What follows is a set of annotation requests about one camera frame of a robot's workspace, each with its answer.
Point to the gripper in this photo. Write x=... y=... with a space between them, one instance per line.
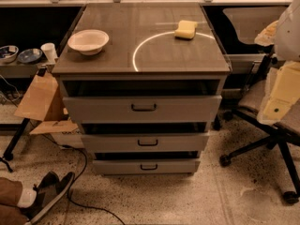
x=288 y=35

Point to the grey bottom drawer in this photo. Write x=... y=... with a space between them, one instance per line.
x=146 y=166

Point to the grey drawer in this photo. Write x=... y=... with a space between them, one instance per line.
x=145 y=142
x=142 y=109
x=146 y=166

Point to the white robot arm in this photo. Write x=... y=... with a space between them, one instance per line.
x=284 y=34

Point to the grey top drawer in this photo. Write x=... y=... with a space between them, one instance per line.
x=142 y=109

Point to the grey drawer cabinet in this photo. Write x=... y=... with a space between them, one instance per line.
x=143 y=58

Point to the grey middle drawer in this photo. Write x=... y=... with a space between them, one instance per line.
x=145 y=142

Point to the black office chair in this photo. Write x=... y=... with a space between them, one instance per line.
x=280 y=134

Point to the yellow sponge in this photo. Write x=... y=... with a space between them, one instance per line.
x=186 y=29

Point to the white bowl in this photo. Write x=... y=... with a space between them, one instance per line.
x=88 y=42

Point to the white paper cup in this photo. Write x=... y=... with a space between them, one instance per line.
x=49 y=51

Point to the brown cardboard box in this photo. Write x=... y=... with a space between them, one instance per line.
x=42 y=102

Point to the black sneaker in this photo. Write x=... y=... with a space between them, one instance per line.
x=49 y=192

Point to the grey side shelf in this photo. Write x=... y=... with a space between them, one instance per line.
x=17 y=70

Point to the metal bowl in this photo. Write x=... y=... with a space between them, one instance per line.
x=8 y=54

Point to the black stand leg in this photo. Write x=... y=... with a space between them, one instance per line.
x=19 y=132

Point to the person leg brown trousers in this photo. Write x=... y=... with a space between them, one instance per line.
x=13 y=197

